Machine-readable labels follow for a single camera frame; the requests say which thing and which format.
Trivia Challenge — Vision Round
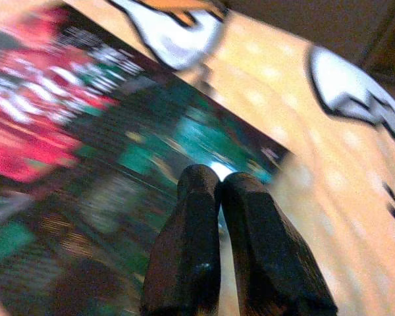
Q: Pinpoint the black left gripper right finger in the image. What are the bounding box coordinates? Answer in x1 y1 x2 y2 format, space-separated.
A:
220 171 338 316

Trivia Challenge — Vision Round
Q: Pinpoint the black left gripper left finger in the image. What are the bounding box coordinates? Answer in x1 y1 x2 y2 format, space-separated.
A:
140 164 223 316

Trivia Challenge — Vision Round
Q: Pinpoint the dark red and green book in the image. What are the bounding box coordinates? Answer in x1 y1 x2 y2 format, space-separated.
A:
0 3 292 316

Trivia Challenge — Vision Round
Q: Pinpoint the yellow cartoon egg blanket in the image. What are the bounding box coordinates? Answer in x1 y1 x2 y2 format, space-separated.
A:
0 0 395 316

